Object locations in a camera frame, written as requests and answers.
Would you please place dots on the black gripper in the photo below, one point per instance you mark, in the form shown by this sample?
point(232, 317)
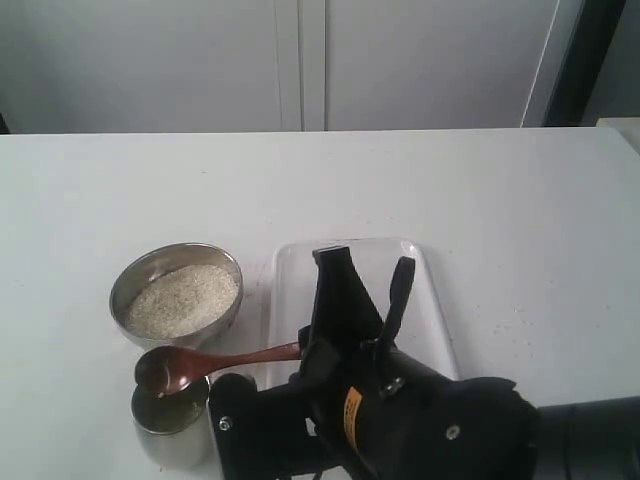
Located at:
point(382, 415)

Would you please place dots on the brown wooden spoon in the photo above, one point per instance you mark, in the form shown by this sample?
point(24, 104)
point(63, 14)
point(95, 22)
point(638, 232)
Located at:
point(168, 370)

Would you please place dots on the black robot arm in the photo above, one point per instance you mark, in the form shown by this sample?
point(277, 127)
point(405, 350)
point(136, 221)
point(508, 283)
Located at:
point(588, 440)

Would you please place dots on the steel bowl of rice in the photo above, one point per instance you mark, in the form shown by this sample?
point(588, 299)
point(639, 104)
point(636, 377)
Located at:
point(182, 294)

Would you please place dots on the small steel cup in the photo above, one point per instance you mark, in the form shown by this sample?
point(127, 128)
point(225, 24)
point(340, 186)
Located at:
point(174, 431)

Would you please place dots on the white plastic tray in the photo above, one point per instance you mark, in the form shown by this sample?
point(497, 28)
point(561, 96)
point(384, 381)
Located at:
point(340, 290)

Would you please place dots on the white cabinet doors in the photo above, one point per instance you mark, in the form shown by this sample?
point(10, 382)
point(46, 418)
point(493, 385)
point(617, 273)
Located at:
point(232, 66)

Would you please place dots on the dark door frame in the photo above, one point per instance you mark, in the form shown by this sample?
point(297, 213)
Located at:
point(599, 74)

